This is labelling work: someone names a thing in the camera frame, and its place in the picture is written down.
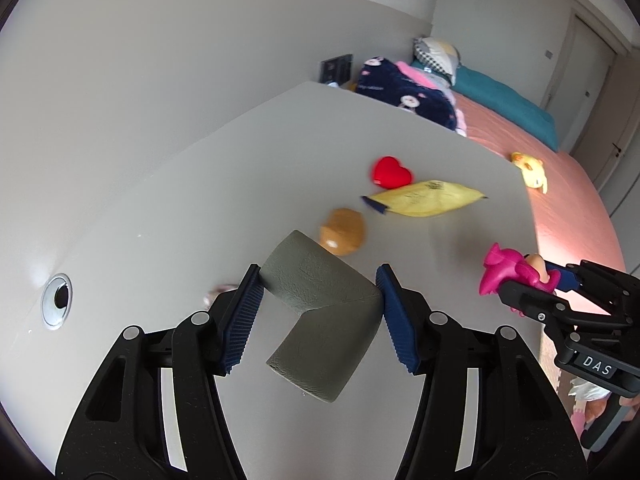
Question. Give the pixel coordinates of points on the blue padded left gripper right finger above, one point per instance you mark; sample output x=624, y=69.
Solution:
x=407, y=316

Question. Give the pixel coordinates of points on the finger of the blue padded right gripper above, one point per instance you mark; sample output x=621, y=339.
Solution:
x=569, y=280

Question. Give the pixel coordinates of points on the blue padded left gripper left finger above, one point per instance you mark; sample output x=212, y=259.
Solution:
x=237, y=315

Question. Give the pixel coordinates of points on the pink figurine toy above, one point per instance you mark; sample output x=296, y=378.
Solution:
x=507, y=264

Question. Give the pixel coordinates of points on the small crumpled wrapper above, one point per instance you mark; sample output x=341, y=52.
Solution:
x=211, y=296

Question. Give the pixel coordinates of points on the colourful foam puzzle floor mat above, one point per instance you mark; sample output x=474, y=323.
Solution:
x=582, y=400

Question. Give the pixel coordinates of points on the bed with salmon sheet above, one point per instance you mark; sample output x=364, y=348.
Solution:
x=570, y=219

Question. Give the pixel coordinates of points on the grey white desk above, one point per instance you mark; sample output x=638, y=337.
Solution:
x=203, y=217

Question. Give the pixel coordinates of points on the yellow plush duck toy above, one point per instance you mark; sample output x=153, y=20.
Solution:
x=532, y=170

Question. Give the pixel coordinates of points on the yellow banana snack wrapper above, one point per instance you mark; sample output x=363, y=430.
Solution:
x=424, y=199

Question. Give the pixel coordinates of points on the red heart toy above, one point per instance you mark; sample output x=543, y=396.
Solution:
x=389, y=173

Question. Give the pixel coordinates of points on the teal long pillow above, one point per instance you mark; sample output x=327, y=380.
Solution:
x=508, y=103

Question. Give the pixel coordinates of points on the navy blue plush blanket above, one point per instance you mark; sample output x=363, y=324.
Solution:
x=385, y=81

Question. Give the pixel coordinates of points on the pink folded fabric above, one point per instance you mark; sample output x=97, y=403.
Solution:
x=425, y=79

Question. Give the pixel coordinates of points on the patterned grey yellow pillow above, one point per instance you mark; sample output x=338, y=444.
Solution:
x=438, y=56

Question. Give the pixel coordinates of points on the wardrobe door with handle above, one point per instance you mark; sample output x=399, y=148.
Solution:
x=593, y=97

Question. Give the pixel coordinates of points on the desk cable grommet hole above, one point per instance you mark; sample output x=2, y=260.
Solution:
x=56, y=301

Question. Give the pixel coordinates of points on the black wall switch panel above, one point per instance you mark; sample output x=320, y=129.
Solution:
x=336, y=70

